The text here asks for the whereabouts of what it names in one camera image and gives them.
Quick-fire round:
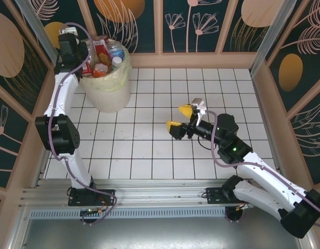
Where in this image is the red label cola bottle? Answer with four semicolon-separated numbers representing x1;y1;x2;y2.
81;62;93;78

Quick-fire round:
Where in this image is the red label tea bottle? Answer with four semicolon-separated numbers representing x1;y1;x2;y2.
93;36;111;65

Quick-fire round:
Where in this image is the large orange juice bottle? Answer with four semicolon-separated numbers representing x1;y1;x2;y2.
93;63;110;78

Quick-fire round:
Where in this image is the blue cap water bottle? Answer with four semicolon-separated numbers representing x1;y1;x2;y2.
107;40;124;70

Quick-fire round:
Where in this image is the pale yellow bin liner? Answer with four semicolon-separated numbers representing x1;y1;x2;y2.
80;38;132;93

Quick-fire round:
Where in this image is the white waste bin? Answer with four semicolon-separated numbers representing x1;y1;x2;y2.
79;38;132;113

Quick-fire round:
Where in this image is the grey metal sheet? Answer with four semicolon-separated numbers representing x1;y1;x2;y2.
9;217;313;249

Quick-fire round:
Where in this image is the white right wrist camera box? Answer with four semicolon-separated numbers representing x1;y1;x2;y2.
190;98;207;125

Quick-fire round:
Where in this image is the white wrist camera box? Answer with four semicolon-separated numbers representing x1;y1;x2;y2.
190;98;207;125
59;27;79;36

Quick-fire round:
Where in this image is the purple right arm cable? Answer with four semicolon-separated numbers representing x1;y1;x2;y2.
205;110;320;224

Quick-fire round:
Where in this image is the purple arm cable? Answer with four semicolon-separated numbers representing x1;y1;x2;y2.
205;110;320;224
48;22;118;226

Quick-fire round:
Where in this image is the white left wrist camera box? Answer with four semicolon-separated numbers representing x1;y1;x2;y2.
59;27;79;36

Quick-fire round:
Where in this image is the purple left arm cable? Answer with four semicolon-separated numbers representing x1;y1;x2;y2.
48;22;118;226

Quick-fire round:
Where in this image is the aluminium frame post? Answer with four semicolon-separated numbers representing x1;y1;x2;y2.
16;0;69;78
250;0;298;76

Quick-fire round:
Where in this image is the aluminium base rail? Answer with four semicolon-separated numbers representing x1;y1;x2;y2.
18;178;304;208

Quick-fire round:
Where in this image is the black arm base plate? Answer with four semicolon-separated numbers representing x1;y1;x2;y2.
68;188;116;207
205;186;254;205

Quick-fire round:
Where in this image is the slotted grey cable duct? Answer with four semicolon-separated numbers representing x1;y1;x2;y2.
29;209;229;220

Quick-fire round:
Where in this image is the small circuit board with wires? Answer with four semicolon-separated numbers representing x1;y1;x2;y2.
80;207;108;226
225;204;254;223

